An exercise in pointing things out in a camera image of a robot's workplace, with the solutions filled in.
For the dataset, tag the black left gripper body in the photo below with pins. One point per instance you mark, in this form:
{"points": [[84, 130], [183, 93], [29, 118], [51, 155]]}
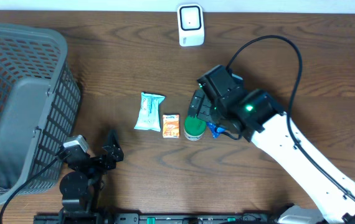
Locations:
{"points": [[101, 165]]}

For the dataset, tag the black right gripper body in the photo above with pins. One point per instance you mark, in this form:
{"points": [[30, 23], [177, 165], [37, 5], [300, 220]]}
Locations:
{"points": [[220, 107]]}

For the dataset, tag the green lid white jar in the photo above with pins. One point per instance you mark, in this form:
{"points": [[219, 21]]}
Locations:
{"points": [[194, 128]]}

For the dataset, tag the orange snack packet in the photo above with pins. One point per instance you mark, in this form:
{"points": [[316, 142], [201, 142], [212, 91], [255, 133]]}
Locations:
{"points": [[171, 127]]}

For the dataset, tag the blue Oreo cookie pack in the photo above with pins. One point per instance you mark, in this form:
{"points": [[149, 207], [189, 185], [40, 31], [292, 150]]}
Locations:
{"points": [[215, 130]]}

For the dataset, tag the light teal wipes pack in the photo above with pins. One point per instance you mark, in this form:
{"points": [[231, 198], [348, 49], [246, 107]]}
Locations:
{"points": [[148, 118]]}

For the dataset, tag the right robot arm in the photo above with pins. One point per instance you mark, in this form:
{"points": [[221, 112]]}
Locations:
{"points": [[255, 116]]}

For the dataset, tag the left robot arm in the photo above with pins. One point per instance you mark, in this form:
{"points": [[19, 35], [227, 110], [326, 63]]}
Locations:
{"points": [[81, 187]]}

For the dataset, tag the white barcode scanner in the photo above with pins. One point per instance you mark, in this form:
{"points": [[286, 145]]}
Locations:
{"points": [[190, 25]]}

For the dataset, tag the grey plastic mesh basket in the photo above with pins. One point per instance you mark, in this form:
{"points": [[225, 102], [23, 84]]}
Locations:
{"points": [[39, 101]]}

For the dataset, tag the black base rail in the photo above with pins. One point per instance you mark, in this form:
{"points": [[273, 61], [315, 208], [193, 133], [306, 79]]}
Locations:
{"points": [[134, 218]]}

